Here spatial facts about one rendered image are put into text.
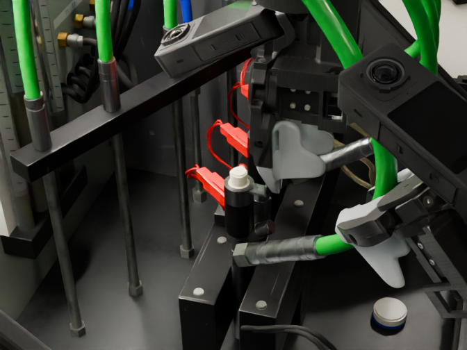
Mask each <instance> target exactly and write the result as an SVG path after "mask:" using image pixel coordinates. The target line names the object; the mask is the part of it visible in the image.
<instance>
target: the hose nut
mask: <svg viewBox="0 0 467 350"><path fill-rule="evenodd" d="M252 243H256V242H248V243H242V244H236V248H235V249H234V252H233V255H232V256H233V259H234V260H235V261H236V264H237V266H238V267H247V266H255V265H253V264H252V263H251V262H250V261H249V260H248V258H247V249H248V246H249V245H250V244H252Z"/></svg>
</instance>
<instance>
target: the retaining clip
mask: <svg viewBox="0 0 467 350"><path fill-rule="evenodd" d="M249 194H254V195H257V196H261V197H267V196H264V185H261V184H257V183H254V187H253V188H252V189H251V190H250V191H249Z"/></svg>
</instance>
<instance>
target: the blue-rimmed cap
mask: <svg viewBox="0 0 467 350"><path fill-rule="evenodd" d="M372 318H373V320H374V322H375V323H376V324H377V325H378V326H381V327H382V328H386V329H397V328H400V327H402V326H403V325H404V324H405V322H406V320H407V308H406V306H405V305H404V304H403V303H402V302H401V301H400V300H398V299H394V298H390V297H386V298H383V299H380V300H378V301H377V302H376V303H375V304H374V308H373V311H372Z"/></svg>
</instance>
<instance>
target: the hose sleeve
mask: <svg viewBox="0 0 467 350"><path fill-rule="evenodd" d="M321 237H324V236H323V235H307V236H301V237H296V238H290V239H284V240H268V241H262V242H257V243H252V244H250V245H249V246H248V249H247V258H248V260H249V261H250V262H251V263H252V264H253V265H261V264H262V265H267V264H274V263H282V262H290V261H298V260H302V261H305V260H315V259H320V258H325V257H327V255H326V256H321V255H320V254H319V253H318V252H317V250H316V242H317V240H318V238H321Z"/></svg>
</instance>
